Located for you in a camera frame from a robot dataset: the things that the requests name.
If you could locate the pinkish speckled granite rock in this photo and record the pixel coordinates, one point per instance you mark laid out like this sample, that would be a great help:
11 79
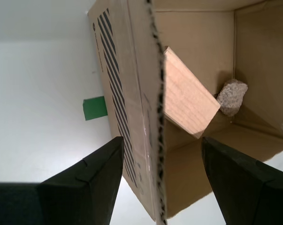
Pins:
231 98

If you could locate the light wooden block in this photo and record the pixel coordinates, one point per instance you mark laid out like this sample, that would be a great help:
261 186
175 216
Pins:
185 98

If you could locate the small green tape piece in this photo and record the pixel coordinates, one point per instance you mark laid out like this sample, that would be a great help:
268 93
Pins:
94 108

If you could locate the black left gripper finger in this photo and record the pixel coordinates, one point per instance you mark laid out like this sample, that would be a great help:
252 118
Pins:
61 201
249 194

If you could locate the brown cardboard box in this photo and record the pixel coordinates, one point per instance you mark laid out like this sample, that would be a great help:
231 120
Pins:
132 70

